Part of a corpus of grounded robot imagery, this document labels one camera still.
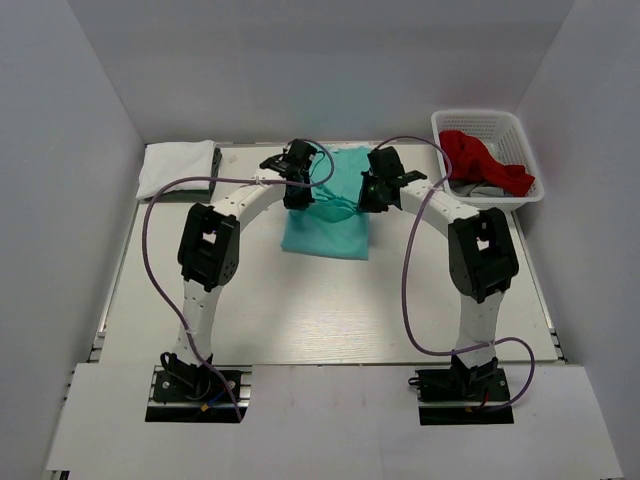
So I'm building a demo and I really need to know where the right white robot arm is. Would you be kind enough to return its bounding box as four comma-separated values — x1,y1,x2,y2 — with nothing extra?
358,146,519,399

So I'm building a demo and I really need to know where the grey t shirt in basket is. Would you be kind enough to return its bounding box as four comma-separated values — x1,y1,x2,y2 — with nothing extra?
449,181,506,198

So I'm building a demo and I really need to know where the folded white t shirt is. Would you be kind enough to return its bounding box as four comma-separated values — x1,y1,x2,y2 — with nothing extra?
136,140,216,200

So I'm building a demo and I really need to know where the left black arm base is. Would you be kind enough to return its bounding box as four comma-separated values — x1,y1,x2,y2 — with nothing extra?
145,352,251,424

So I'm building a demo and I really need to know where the white plastic basket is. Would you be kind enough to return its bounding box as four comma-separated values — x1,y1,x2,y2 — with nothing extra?
431,109,545,212

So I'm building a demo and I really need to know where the teal t shirt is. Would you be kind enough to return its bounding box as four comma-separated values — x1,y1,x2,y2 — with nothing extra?
281,146,370,260

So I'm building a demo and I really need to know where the red t shirt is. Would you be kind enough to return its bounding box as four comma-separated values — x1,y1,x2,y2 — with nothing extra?
439,130,535,197

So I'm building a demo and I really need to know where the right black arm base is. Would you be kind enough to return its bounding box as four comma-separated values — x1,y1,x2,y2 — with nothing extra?
408,356,514,426

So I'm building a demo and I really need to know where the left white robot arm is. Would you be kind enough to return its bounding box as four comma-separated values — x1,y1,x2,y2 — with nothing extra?
172,139,319,399

